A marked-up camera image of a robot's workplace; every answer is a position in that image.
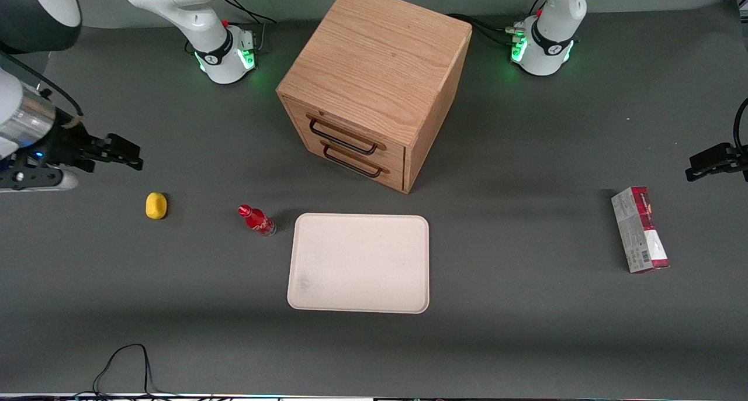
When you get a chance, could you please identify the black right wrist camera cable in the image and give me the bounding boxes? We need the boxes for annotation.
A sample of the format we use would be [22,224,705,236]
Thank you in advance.
[0,49,84,120]

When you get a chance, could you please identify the beige rectangular tray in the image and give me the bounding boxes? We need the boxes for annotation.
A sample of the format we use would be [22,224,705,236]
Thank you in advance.
[286,213,430,314]

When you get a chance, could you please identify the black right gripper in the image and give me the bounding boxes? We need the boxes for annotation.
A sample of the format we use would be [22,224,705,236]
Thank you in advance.
[34,117,144,174]

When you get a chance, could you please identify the black left arm base cables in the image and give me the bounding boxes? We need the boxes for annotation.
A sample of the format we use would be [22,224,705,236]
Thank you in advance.
[446,0,547,46]

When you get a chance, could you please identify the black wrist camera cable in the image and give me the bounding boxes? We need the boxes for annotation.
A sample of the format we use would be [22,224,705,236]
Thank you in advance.
[733,97,748,151]
[0,49,84,120]

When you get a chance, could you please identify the black drawer handle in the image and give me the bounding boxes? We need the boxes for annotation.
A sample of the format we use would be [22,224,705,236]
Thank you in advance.
[307,115,381,156]
[321,142,387,179]

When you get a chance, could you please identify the yellow lemon-shaped object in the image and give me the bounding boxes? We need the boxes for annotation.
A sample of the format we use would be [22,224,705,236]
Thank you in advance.
[145,192,168,220]

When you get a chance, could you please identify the red coke bottle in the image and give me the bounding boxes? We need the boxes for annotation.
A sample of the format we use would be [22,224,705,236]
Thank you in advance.
[237,204,277,238]

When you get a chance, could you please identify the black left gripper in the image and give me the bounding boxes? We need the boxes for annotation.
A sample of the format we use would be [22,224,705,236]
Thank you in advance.
[685,143,748,182]

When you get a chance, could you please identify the red and grey carton box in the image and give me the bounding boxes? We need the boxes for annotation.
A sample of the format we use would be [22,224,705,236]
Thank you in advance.
[611,185,670,274]

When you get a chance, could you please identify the wooden two-drawer cabinet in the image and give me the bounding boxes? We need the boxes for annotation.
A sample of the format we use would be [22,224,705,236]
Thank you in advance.
[276,0,473,195]

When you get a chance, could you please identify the black arm base cables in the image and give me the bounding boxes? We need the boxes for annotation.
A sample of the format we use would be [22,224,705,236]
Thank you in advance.
[446,0,547,46]
[221,0,277,54]

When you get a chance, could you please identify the black right arm base cables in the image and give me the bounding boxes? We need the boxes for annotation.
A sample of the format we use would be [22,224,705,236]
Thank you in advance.
[221,0,277,54]

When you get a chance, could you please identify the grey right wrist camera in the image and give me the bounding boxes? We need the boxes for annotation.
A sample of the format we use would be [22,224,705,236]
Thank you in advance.
[0,166,79,193]

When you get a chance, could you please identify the black looped cable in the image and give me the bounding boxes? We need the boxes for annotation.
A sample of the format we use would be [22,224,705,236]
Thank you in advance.
[92,343,176,399]

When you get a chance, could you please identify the black left wrist camera cable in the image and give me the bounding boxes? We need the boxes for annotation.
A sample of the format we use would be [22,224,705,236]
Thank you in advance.
[733,97,748,151]

